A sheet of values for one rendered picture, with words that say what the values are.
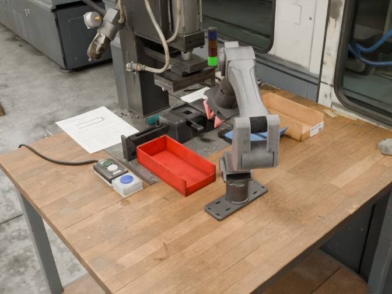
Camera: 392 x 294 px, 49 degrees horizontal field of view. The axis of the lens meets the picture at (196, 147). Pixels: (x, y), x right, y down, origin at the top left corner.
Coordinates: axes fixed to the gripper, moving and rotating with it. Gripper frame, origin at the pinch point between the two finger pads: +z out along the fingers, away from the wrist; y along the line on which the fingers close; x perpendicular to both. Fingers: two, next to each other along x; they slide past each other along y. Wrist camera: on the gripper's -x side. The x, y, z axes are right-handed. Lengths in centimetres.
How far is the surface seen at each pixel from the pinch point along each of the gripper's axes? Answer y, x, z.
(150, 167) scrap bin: 5.2, 13.5, 23.1
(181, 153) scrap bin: 4.0, 1.9, 21.9
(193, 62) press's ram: 23.8, -12.0, 4.0
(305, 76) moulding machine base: 11, -71, 23
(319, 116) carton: -11.1, -46.6, 11.6
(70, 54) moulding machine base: 238, -97, 235
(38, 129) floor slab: 155, -21, 212
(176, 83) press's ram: 20.9, -4.1, 8.0
